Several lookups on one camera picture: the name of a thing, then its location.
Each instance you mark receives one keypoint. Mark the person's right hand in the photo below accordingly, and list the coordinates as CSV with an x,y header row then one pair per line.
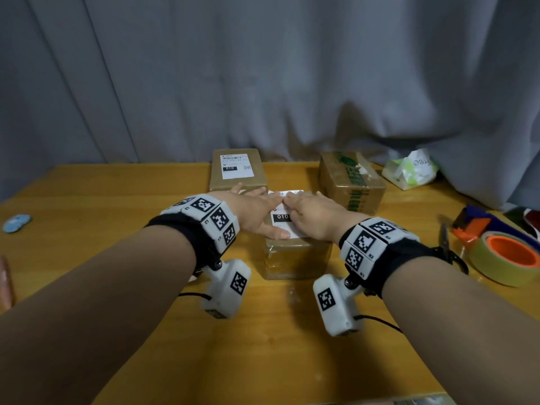
x,y
322,217

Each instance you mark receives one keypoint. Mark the person's left hand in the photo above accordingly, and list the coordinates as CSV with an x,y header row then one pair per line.
x,y
249,208

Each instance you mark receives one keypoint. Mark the person's left thumb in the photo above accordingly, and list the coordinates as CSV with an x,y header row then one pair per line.
x,y
276,233

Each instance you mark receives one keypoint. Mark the person's left little finger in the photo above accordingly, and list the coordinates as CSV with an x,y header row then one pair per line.
x,y
237,188

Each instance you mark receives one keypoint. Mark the person's right fingers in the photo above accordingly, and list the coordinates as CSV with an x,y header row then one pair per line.
x,y
300,201

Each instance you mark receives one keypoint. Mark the white shipping label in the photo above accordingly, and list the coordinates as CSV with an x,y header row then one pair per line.
x,y
282,219

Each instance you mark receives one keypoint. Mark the taped brown cardboard box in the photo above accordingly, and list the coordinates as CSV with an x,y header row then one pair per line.
x,y
295,259

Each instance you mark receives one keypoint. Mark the person's right forearm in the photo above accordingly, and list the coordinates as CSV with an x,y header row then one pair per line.
x,y
460,333

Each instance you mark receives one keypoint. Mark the person's left forearm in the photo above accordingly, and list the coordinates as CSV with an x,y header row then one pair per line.
x,y
93,312

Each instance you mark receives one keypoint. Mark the brown box with white label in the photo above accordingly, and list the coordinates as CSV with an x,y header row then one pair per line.
x,y
238,183

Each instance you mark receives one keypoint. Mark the white marker wrist band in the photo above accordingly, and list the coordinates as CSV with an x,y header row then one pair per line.
x,y
215,219
367,244

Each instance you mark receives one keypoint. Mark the brown box with green tape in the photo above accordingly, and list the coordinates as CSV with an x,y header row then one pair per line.
x,y
352,185

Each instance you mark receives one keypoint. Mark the white green tissue packet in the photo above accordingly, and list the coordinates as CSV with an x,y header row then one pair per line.
x,y
411,170

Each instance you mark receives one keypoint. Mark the grey curtain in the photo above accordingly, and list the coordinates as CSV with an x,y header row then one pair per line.
x,y
253,71

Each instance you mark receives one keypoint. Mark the black scissors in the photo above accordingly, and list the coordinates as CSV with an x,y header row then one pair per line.
x,y
457,259

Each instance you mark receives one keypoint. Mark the orange blue tape dispenser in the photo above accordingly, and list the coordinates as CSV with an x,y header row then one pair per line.
x,y
474,225

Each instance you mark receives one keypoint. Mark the yellow tape roll orange core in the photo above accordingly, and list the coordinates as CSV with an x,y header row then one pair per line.
x,y
498,267

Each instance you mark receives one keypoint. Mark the small blue round object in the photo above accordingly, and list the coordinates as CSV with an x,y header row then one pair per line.
x,y
16,223

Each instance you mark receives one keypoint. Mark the dark red green object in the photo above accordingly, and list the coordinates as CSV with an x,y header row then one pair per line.
x,y
525,219

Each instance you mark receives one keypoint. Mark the pink object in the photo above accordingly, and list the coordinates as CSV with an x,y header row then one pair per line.
x,y
5,282

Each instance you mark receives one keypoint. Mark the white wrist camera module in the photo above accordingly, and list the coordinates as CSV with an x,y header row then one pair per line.
x,y
228,286
335,303

